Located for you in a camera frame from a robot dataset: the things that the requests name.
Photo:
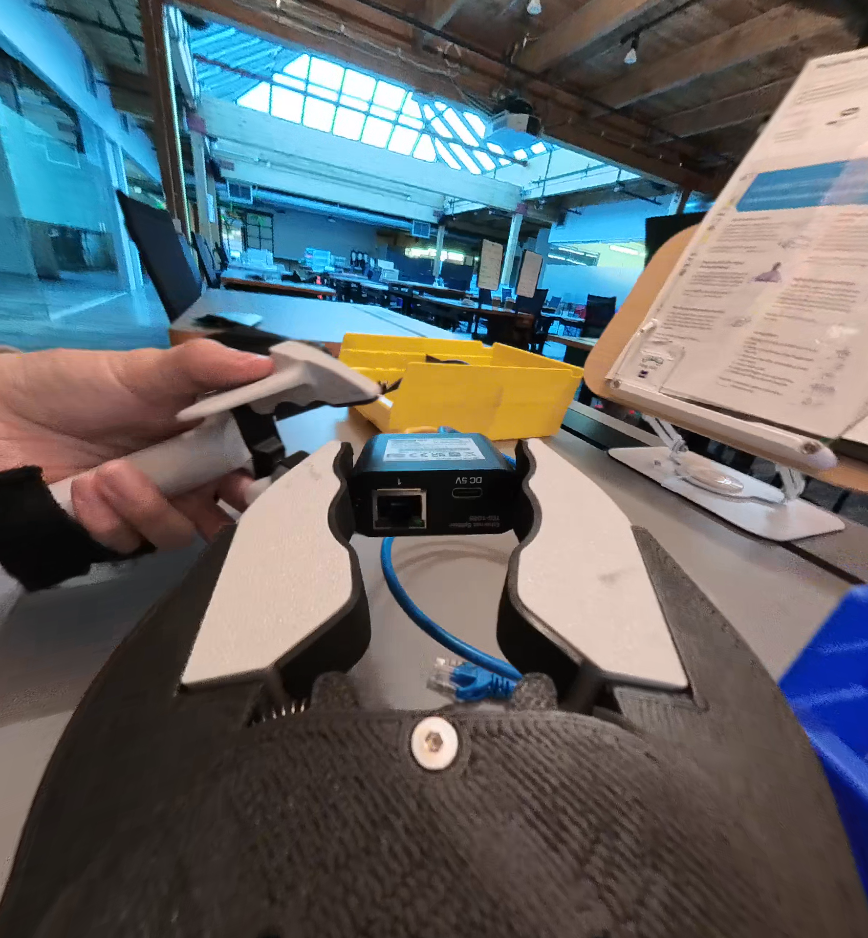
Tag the person's left hand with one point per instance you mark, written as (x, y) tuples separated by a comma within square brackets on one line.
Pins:
[(75, 403)]

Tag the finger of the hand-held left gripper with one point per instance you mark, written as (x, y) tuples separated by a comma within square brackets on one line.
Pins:
[(317, 374)]

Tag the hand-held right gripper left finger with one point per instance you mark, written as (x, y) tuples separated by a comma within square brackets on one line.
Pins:
[(280, 571)]

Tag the black monitor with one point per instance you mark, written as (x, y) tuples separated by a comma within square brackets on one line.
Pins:
[(668, 234), (159, 256)]

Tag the grey table with wooden edge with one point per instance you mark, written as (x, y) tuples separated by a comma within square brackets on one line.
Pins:
[(317, 315)]

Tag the yellow plastic storage bin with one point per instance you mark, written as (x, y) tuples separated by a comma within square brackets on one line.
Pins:
[(478, 396)]

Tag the white board on stand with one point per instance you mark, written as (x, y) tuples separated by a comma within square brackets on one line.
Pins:
[(490, 264), (529, 273)]

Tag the ceiling projector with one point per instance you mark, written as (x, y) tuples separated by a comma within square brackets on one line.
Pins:
[(514, 119)]

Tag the row of dark work tables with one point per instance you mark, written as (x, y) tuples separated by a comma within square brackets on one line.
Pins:
[(419, 293)]

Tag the black ethernet splitter box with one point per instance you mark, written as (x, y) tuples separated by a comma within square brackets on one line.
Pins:
[(434, 498)]

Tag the light grey desk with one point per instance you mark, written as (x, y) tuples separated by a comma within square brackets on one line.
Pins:
[(734, 571)]

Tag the blue plastic storage bin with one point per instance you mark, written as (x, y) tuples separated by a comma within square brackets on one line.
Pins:
[(859, 696)]

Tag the printed instruction sheet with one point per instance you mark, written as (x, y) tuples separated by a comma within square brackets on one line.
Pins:
[(808, 293)]

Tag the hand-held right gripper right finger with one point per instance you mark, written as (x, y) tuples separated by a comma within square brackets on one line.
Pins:
[(588, 579)]

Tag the skylight window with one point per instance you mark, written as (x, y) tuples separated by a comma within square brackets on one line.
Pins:
[(375, 110)]

